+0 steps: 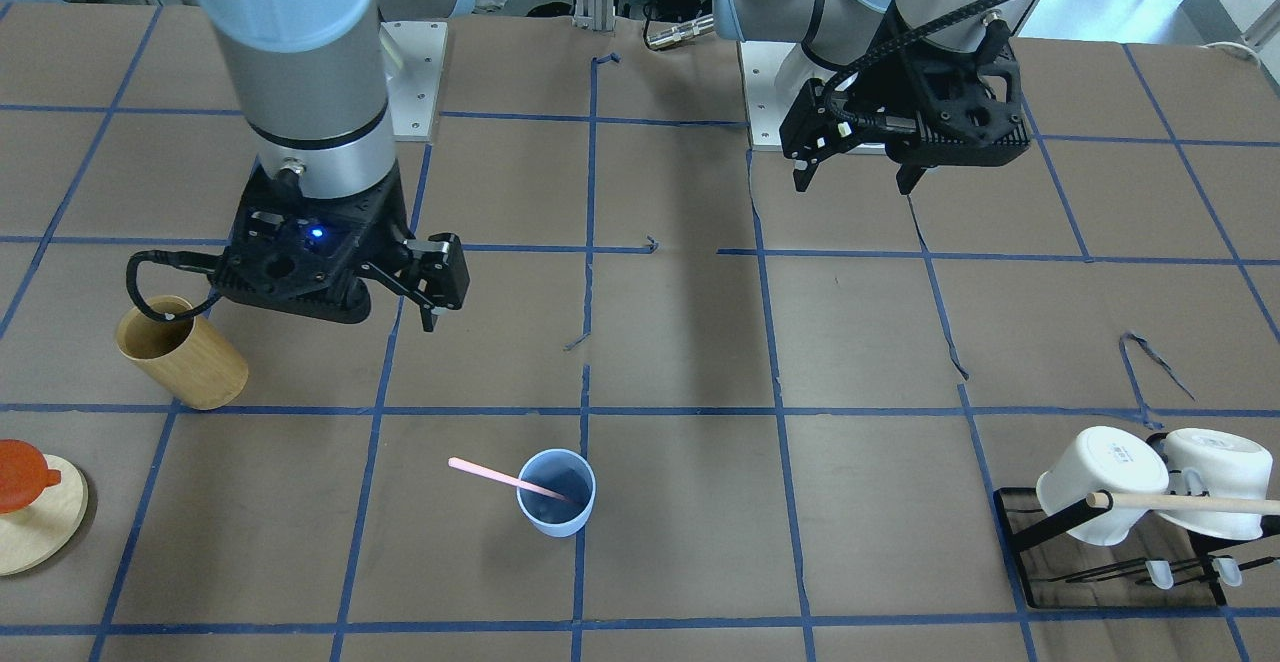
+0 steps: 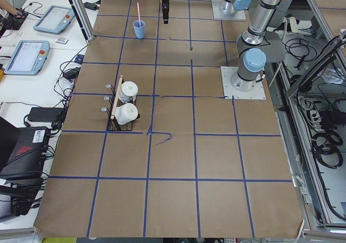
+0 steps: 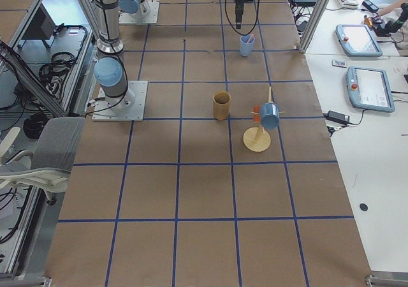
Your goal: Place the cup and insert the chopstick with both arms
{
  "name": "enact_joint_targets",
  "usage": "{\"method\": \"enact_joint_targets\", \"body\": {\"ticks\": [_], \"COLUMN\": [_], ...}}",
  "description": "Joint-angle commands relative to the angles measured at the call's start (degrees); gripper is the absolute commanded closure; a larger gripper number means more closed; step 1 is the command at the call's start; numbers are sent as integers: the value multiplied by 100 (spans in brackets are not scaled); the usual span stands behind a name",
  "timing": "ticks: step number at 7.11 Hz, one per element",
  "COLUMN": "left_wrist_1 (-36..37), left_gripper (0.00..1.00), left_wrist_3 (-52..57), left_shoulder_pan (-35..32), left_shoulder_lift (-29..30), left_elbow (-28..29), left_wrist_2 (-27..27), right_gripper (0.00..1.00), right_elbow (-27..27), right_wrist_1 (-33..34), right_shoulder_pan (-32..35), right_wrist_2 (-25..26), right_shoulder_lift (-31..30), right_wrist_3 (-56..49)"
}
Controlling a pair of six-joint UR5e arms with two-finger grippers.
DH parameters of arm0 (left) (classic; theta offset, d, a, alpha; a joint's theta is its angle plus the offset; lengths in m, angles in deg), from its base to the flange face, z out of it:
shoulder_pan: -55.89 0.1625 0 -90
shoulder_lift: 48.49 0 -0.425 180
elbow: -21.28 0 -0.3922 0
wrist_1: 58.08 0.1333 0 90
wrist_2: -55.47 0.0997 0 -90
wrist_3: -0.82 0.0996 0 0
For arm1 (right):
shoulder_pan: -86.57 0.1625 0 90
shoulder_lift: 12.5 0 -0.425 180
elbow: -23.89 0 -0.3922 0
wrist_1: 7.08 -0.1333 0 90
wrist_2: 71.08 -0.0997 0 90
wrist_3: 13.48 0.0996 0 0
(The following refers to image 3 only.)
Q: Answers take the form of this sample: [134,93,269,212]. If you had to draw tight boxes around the light blue plastic cup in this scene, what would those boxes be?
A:
[240,34,255,57]

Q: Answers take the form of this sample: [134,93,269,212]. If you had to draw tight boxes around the aluminium frame post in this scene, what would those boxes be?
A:
[298,0,329,54]

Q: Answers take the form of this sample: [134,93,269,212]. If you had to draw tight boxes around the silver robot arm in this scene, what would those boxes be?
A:
[119,0,150,17]
[96,0,255,119]

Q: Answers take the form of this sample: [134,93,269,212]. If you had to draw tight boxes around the black adapter on desk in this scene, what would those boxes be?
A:
[323,110,350,125]

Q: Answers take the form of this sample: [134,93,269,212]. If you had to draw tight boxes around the wooden cup tree stand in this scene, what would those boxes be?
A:
[243,86,282,152]

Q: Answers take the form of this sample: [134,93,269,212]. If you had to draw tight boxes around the orange plastic cup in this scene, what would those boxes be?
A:
[251,105,261,123]

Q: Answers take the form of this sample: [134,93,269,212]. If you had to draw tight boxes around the teach pendant near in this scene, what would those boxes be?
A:
[346,66,395,113]

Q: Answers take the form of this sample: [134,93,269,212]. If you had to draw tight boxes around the teach pendant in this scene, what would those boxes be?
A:
[346,66,395,113]
[335,24,383,57]

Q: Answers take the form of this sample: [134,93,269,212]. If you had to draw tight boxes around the teach pendant far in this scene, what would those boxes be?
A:
[335,24,383,57]

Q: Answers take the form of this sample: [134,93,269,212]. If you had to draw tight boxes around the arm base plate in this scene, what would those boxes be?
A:
[119,0,160,26]
[92,80,149,122]

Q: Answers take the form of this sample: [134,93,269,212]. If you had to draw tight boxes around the grey office chair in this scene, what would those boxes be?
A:
[1,117,85,205]

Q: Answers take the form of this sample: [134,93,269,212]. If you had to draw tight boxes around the dark blue cup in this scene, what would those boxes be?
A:
[259,102,280,129]

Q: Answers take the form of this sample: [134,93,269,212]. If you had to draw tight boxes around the wooden cylinder holder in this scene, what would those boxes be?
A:
[213,91,231,121]

